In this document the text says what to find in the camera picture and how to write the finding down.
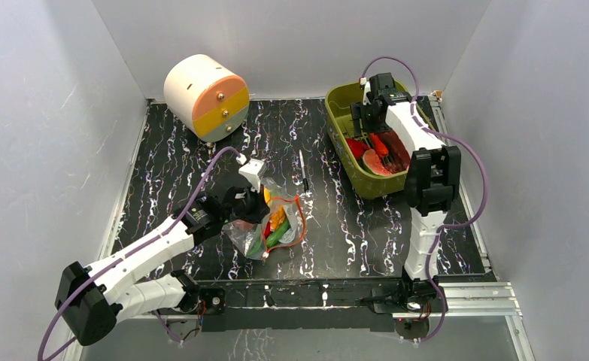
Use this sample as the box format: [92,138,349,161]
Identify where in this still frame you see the pink peach toy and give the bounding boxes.
[234,220,254,232]

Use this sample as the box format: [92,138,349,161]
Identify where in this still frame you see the yellow mango toy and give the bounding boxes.
[263,187,272,205]

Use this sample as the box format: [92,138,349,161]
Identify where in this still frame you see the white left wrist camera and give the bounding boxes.
[238,158,266,192]

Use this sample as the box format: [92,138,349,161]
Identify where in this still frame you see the red bell pepper toy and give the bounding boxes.
[345,138,371,160]

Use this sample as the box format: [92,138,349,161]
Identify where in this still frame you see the round white drawer cabinet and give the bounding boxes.
[163,54,250,143]

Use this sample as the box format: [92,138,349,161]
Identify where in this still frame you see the green chili pepper toy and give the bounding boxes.
[247,220,291,256]

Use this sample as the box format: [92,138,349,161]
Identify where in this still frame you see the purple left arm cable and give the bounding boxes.
[37,145,245,361]

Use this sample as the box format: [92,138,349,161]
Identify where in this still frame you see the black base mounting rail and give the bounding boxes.
[147,274,484,335]

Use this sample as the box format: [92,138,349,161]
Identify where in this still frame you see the clear zip top bag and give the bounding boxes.
[223,177,306,260]

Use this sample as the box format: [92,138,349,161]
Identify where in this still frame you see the pink watermelon slice toy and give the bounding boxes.
[361,149,393,177]

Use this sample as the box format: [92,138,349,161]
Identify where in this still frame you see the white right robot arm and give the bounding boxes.
[351,73,461,311]

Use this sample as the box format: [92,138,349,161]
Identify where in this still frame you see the orange brown papaya slice toy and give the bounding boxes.
[378,130,411,171]

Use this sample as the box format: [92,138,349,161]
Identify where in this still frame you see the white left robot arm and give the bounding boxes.
[55,186,269,346]

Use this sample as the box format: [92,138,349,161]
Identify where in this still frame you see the red chili pepper toy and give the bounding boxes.
[369,132,389,158]

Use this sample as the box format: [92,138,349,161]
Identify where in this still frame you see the olive green plastic bin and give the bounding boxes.
[325,79,438,199]

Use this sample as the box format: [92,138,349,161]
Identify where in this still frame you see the black and white pen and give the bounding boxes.
[299,150,309,193]

